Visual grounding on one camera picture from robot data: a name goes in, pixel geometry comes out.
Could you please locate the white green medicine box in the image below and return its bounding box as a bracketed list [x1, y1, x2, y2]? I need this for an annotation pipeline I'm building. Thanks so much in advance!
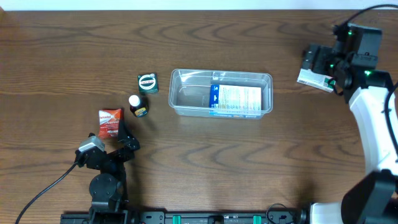
[297, 68, 335, 93]

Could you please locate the red Panadol ActiFast packet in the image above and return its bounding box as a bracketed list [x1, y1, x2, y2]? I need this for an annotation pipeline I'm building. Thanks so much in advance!
[98, 108, 123, 139]

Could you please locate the green Zam-Buk ointment box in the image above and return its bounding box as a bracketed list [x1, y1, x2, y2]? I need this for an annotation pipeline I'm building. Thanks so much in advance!
[137, 73, 159, 94]

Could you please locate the blue cooling patch box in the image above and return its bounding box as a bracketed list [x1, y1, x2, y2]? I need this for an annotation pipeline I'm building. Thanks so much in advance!
[209, 85, 262, 118]

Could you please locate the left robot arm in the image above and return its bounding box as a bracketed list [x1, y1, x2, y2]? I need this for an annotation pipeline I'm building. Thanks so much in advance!
[75, 120, 140, 224]

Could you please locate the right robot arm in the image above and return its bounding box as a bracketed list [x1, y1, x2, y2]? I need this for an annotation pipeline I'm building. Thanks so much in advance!
[301, 42, 397, 223]

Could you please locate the clear plastic container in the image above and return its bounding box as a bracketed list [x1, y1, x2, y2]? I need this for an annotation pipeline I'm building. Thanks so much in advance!
[169, 69, 273, 119]

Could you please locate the dark syrup bottle white cap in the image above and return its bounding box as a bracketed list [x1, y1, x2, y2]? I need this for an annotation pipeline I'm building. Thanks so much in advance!
[128, 95, 149, 118]

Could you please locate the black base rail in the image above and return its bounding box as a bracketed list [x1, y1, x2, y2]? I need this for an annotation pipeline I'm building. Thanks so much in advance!
[60, 210, 309, 224]

